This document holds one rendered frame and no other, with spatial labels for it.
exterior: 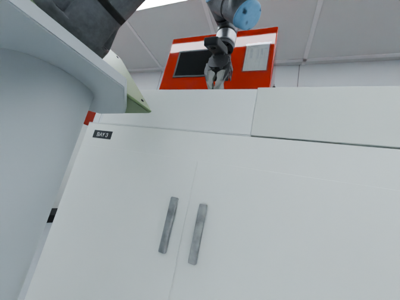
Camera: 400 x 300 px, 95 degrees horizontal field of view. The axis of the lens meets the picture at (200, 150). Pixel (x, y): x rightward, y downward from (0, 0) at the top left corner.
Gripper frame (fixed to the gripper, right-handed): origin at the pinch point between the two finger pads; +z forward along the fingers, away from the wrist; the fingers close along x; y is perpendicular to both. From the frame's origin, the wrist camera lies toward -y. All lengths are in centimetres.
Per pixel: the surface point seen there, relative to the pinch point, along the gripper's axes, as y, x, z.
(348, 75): 207, -104, -156
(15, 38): -40.9, 14.5, 18.0
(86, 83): -30.7, 13.2, 18.1
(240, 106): -4.0, -11.0, 7.7
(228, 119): -4.0, -8.1, 11.9
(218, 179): -4.4, -8.6, 29.2
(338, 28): 150, -75, -177
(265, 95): -4.0, -17.4, 4.3
